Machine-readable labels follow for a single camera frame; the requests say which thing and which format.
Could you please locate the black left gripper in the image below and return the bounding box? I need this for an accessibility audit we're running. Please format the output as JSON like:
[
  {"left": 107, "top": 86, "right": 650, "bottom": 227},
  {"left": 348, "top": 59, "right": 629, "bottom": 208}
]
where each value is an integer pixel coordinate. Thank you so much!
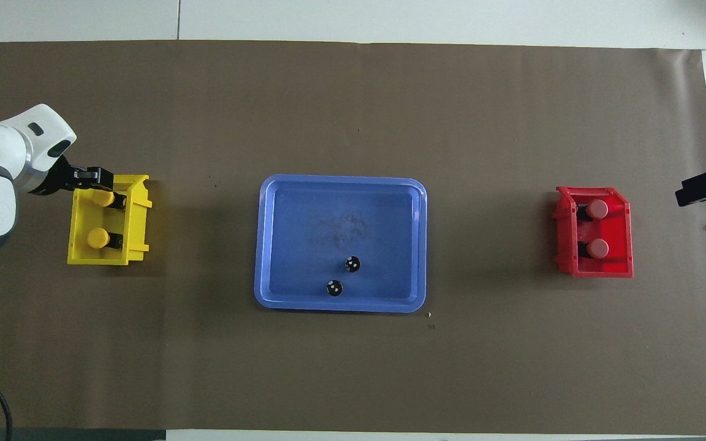
[{"left": 26, "top": 155, "right": 115, "bottom": 197}]

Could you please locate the red push button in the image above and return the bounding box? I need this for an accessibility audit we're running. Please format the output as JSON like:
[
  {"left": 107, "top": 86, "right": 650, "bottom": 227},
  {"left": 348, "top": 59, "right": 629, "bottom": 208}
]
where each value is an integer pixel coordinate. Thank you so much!
[
  {"left": 576, "top": 198, "right": 610, "bottom": 222},
  {"left": 576, "top": 237, "right": 610, "bottom": 260}
]

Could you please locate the yellow plastic bin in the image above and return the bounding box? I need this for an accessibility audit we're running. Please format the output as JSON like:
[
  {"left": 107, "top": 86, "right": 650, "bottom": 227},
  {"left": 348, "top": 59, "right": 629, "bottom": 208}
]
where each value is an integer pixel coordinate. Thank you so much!
[{"left": 66, "top": 174, "right": 153, "bottom": 267}]

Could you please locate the yellow push button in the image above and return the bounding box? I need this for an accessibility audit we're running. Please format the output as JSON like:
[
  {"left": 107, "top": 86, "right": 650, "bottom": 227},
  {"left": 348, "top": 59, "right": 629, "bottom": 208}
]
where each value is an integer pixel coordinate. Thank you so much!
[
  {"left": 91, "top": 189, "right": 127, "bottom": 211},
  {"left": 86, "top": 227, "right": 125, "bottom": 251}
]

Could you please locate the brown paper mat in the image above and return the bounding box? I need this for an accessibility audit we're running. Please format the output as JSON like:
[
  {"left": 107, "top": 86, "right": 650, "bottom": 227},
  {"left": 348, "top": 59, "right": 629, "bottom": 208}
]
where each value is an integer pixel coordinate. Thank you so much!
[{"left": 0, "top": 40, "right": 706, "bottom": 434}]

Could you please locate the red plastic bin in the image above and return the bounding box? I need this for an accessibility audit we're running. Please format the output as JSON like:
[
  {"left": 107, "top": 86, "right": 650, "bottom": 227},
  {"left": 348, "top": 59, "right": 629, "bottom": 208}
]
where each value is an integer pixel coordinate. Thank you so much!
[{"left": 552, "top": 186, "right": 634, "bottom": 279}]

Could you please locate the blue plastic tray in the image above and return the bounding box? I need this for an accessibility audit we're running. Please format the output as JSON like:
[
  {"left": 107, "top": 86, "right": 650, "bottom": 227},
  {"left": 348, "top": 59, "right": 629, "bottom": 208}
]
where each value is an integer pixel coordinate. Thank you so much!
[{"left": 254, "top": 175, "right": 428, "bottom": 314}]

